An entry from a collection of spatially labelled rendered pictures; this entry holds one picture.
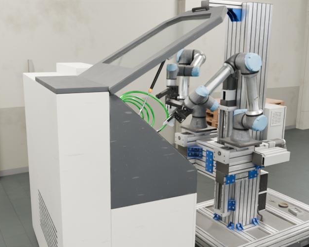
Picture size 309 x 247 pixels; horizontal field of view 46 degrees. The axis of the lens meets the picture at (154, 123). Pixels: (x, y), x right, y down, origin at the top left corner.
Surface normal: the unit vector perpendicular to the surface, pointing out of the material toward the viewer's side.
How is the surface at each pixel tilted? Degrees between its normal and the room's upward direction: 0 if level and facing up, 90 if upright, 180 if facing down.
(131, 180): 90
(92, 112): 90
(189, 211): 90
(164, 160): 90
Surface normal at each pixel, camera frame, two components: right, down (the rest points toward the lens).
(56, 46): 0.52, 0.19
